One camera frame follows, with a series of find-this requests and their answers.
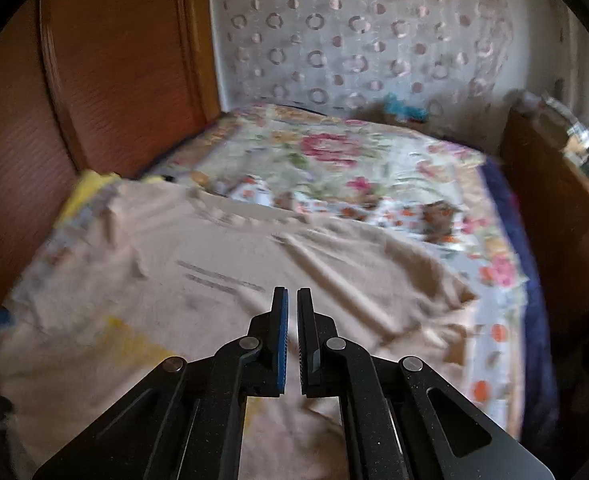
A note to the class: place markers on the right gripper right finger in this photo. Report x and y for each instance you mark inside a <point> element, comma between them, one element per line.
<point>318,369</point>

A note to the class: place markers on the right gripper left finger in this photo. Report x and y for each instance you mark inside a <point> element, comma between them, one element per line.
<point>267,370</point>

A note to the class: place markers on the beige t-shirt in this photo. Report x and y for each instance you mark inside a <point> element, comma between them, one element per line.
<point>224,309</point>

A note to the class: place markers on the orange fruit print sheet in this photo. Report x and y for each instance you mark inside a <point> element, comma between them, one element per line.
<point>484,339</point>

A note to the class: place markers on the floral quilt bedspread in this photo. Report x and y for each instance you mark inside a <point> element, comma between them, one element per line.
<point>394,177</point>

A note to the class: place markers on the dark blue blanket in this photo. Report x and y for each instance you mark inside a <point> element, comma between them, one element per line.
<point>541,409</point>

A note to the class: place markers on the yellow plush toy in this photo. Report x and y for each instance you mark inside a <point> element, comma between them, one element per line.
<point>88,185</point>

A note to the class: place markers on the blue box on bed end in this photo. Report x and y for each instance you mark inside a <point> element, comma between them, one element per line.
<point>397,112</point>

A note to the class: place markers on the wooden desk cabinet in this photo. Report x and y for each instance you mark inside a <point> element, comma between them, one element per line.
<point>553,199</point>

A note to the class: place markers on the wooden slatted wardrobe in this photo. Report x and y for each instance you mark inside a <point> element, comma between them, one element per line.
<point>103,85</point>

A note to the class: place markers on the clutter on desk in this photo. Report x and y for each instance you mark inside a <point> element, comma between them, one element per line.
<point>558,125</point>

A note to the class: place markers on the sheer circle pattern curtain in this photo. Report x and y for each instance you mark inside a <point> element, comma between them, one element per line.
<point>462,61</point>

